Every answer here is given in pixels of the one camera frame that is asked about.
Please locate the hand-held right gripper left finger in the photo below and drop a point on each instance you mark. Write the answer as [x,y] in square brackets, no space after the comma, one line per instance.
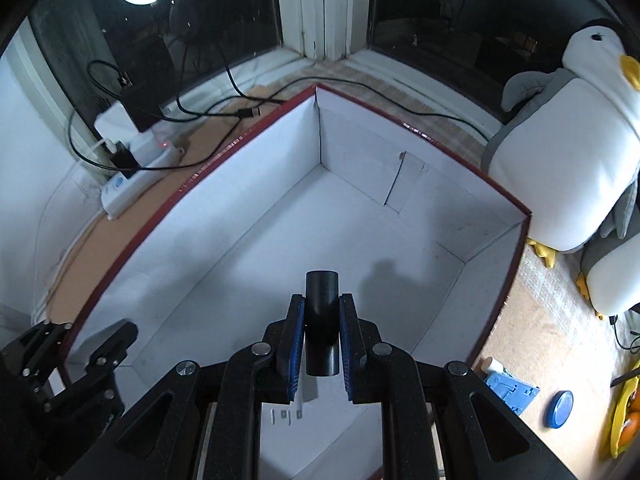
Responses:
[297,350]

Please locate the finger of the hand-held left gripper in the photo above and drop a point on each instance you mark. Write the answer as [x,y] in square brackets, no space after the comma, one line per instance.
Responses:
[35,355]
[107,355]

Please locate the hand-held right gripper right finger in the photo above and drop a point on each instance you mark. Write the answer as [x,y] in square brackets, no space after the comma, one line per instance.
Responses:
[346,350]

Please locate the black plastic cylinder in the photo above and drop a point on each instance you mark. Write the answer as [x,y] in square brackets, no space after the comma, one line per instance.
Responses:
[322,320]

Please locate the red cardboard box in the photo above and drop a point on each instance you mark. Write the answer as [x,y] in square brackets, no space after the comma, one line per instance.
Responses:
[350,220]

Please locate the white tube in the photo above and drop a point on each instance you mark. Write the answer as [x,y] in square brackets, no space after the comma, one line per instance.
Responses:
[495,364]

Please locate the white power strip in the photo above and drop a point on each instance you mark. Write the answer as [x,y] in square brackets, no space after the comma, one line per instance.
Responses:
[117,195]

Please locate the blue plastic case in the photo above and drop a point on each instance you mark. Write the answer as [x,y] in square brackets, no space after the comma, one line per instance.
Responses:
[512,392]

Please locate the black power adapter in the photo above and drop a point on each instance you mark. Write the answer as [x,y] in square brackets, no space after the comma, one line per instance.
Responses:
[125,160]

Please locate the blue round lid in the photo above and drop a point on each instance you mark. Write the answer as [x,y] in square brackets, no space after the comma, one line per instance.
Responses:
[560,410]

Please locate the white power adapter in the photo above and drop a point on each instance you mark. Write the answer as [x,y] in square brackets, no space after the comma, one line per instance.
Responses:
[112,122]

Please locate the small penguin plush toy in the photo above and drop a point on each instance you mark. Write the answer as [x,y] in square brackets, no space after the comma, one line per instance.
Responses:
[615,280]

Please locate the yellow plastic toy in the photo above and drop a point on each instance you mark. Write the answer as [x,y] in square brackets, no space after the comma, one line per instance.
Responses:
[620,425]

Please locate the large penguin plush toy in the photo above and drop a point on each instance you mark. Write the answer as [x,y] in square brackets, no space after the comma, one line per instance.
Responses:
[560,160]

